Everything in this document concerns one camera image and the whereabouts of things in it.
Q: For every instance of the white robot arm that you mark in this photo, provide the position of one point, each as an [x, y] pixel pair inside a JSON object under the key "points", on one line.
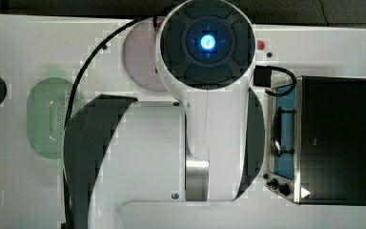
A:
{"points": [[205, 56]]}

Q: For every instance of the green oval dish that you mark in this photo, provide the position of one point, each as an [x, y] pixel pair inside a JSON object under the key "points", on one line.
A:
{"points": [[46, 112]]}

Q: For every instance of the pink round plate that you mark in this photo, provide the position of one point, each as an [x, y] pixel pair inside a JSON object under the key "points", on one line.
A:
{"points": [[139, 56]]}

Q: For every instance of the red strawberry toy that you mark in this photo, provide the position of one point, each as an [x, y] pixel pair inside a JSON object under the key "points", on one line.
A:
{"points": [[261, 45]]}

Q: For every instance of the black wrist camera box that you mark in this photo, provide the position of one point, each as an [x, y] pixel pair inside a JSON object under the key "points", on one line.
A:
{"points": [[262, 76]]}

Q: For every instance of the black toaster oven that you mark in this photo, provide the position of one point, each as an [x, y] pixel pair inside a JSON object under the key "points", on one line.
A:
{"points": [[317, 146]]}

